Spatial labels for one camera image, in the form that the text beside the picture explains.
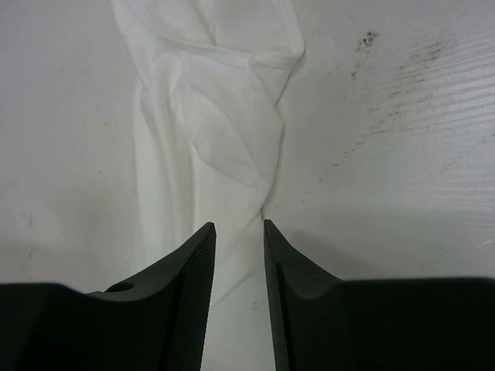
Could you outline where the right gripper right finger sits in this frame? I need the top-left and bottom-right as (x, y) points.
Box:
(264, 220), (494, 370)

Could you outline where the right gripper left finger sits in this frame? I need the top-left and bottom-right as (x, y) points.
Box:
(1, 223), (216, 370)

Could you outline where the white tank top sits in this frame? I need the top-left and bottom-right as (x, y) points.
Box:
(108, 0), (307, 371)

